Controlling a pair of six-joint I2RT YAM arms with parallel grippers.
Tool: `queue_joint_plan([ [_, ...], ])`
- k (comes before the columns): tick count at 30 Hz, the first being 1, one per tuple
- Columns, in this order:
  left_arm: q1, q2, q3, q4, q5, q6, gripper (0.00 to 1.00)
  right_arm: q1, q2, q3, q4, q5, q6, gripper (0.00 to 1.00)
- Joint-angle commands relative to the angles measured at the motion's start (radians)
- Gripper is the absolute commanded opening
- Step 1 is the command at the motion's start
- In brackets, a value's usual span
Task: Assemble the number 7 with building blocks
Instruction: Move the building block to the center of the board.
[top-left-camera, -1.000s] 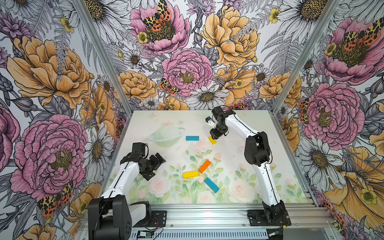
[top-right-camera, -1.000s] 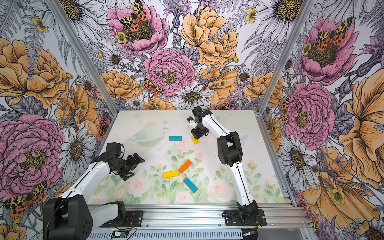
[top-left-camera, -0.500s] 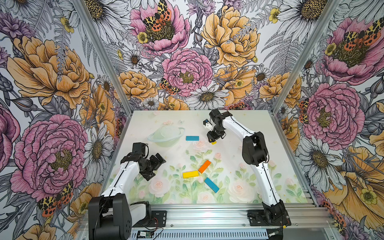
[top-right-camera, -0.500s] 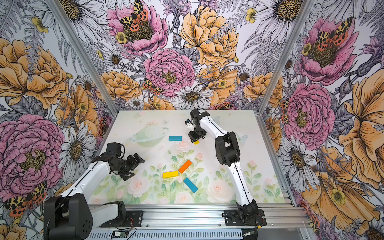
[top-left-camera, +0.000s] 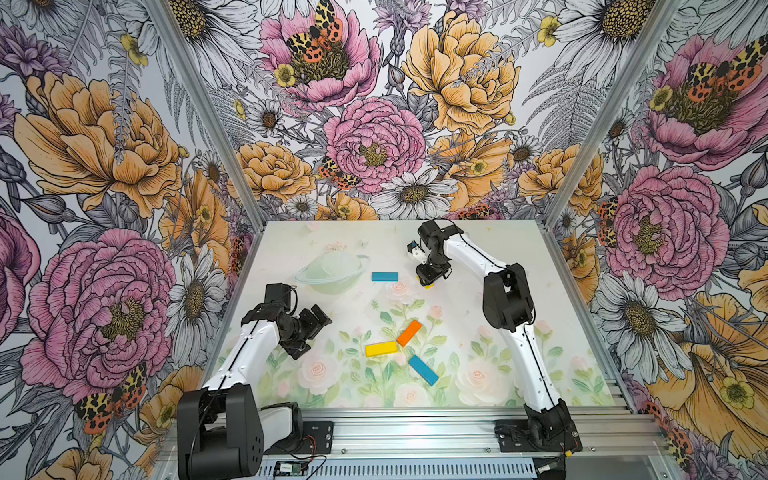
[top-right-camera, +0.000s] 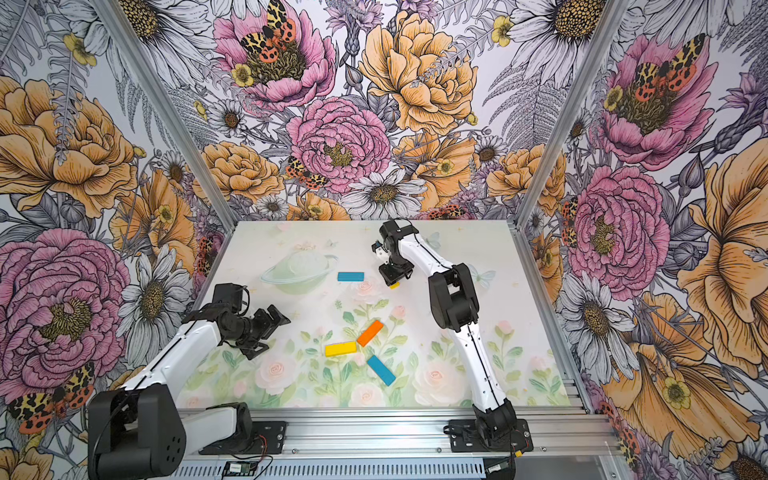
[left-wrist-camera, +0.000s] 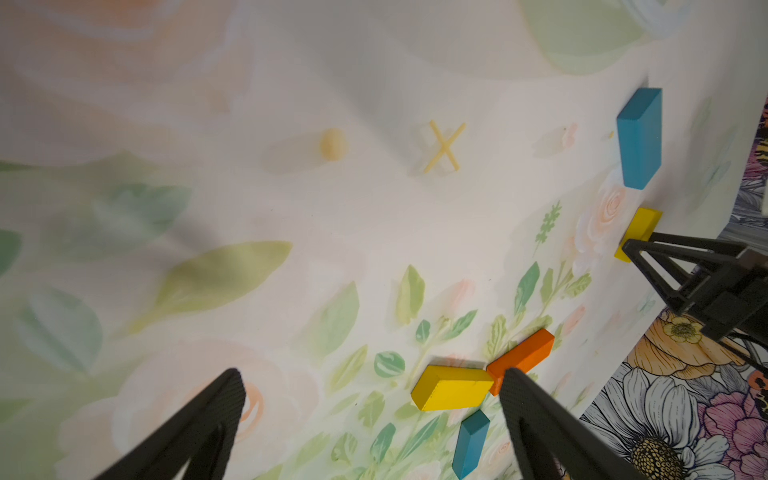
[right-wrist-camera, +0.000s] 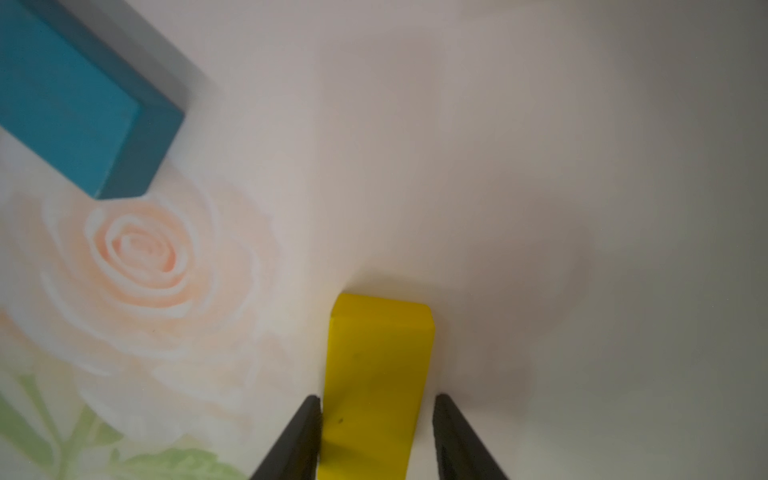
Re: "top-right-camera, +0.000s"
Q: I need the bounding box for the aluminium corner post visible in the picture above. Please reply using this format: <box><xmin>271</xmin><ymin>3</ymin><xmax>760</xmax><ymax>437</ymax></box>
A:
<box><xmin>512</xmin><ymin>0</ymin><xmax>629</xmax><ymax>232</ymax></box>
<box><xmin>92</xmin><ymin>1</ymin><xmax>238</xmax><ymax>235</ymax></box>

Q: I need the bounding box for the orange block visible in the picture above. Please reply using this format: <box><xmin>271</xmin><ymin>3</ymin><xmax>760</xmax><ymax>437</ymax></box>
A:
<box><xmin>357</xmin><ymin>320</ymin><xmax>384</xmax><ymax>347</ymax></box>

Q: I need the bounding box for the right aluminium corner post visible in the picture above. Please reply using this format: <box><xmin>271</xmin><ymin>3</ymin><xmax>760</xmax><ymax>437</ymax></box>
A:
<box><xmin>512</xmin><ymin>0</ymin><xmax>629</xmax><ymax>232</ymax></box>

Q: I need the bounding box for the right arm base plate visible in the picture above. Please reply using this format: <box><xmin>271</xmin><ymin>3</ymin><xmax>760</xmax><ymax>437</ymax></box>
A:
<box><xmin>443</xmin><ymin>419</ymin><xmax>534</xmax><ymax>456</ymax></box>

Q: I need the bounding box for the aluminium front rail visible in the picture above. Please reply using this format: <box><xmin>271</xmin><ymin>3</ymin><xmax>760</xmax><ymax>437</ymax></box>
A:
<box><xmin>107</xmin><ymin>409</ymin><xmax>622</xmax><ymax>462</ymax></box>

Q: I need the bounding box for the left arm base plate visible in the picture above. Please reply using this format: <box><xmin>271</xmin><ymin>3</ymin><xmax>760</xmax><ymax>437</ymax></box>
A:
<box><xmin>199</xmin><ymin>421</ymin><xmax>287</xmax><ymax>456</ymax></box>

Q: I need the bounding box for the long yellow block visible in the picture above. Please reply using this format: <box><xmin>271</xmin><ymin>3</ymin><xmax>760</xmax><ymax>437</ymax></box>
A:
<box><xmin>324</xmin><ymin>341</ymin><xmax>358</xmax><ymax>358</ymax></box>

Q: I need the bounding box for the small green circuit board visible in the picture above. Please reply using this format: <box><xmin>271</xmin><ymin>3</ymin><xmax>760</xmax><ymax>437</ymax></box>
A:
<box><xmin>221</xmin><ymin>460</ymin><xmax>259</xmax><ymax>479</ymax></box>

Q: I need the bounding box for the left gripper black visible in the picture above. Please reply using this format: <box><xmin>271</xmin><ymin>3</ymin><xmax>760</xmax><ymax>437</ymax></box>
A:
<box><xmin>224</xmin><ymin>305</ymin><xmax>290</xmax><ymax>360</ymax></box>

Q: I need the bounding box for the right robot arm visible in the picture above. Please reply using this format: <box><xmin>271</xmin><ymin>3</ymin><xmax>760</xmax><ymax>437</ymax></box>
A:
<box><xmin>371</xmin><ymin>219</ymin><xmax>518</xmax><ymax>451</ymax></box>

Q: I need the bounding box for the left aluminium corner post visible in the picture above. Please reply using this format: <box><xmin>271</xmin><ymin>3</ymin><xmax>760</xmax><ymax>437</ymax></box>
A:
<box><xmin>92</xmin><ymin>1</ymin><xmax>238</xmax><ymax>235</ymax></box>

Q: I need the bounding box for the teal block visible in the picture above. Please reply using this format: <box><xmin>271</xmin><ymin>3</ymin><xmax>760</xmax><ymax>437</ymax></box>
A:
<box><xmin>367</xmin><ymin>355</ymin><xmax>396</xmax><ymax>386</ymax></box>
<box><xmin>337</xmin><ymin>271</ymin><xmax>365</xmax><ymax>283</ymax></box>

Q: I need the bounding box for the white vented cable duct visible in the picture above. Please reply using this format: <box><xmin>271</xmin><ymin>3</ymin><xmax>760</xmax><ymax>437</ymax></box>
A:
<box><xmin>170</xmin><ymin>457</ymin><xmax>486</xmax><ymax>480</ymax></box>

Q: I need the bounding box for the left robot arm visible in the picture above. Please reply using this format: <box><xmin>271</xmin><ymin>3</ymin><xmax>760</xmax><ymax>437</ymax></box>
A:
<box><xmin>87</xmin><ymin>283</ymin><xmax>290</xmax><ymax>479</ymax></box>

